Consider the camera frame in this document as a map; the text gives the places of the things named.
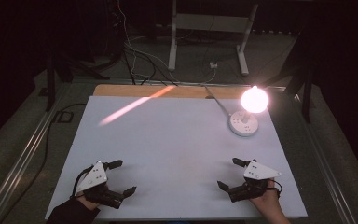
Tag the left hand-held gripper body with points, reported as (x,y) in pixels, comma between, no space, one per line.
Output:
(93,179)

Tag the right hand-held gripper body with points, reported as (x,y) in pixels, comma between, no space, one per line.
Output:
(256,183)

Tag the person's right hand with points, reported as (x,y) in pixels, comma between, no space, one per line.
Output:
(267,203)

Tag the person's left hand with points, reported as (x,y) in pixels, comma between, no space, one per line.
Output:
(88,203)

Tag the white desk lamp round bulb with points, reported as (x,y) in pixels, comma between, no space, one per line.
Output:
(245,124)

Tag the dark metal stand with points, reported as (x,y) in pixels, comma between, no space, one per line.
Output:
(306,90)

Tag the small white power adapter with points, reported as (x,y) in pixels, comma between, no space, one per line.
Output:
(213,65)

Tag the black tripod stand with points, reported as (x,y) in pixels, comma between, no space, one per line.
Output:
(50,81)

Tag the white metal stand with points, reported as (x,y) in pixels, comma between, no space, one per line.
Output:
(209,22)

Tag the aluminium rail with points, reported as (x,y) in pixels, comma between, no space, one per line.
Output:
(323,161)
(21,155)

